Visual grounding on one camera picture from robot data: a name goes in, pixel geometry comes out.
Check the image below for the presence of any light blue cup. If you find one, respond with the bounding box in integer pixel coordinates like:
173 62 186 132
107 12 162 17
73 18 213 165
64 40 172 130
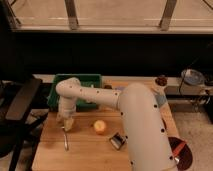
155 93 167 107

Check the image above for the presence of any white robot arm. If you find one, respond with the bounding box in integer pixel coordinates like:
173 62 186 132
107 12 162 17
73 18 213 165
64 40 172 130
56 78 178 171

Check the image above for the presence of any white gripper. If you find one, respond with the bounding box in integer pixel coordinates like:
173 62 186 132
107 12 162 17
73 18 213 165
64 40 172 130
56 97 77 132

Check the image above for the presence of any blue grey bowl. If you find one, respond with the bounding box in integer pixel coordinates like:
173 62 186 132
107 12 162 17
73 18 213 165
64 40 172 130
181 69 205 86

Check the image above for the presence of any green plastic tray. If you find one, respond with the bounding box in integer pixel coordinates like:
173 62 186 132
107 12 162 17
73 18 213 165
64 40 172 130
47 74 102 111

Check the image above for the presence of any red spoon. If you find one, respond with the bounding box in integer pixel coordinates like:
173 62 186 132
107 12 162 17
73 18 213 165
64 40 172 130
172 141 186 157

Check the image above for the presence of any silver metal fork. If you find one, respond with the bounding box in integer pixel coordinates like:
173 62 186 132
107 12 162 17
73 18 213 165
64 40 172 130
61 126 69 151

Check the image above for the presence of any black handled peeler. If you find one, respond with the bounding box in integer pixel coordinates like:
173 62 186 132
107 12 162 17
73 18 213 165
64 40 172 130
109 133 126 150

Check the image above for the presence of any orange round fruit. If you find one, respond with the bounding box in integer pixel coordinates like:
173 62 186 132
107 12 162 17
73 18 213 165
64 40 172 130
93 120 107 135

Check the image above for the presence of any black office chair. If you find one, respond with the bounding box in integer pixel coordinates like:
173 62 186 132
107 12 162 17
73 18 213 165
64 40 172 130
0 78 48 171

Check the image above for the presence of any dark brown block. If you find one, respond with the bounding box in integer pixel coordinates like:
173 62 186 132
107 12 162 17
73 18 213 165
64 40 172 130
104 85 112 89

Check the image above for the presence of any purple bowl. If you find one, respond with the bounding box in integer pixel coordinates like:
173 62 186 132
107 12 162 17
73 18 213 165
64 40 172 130
169 137 193 171

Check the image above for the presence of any blue sponge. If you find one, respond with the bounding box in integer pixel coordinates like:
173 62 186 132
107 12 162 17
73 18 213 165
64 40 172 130
115 87 125 91

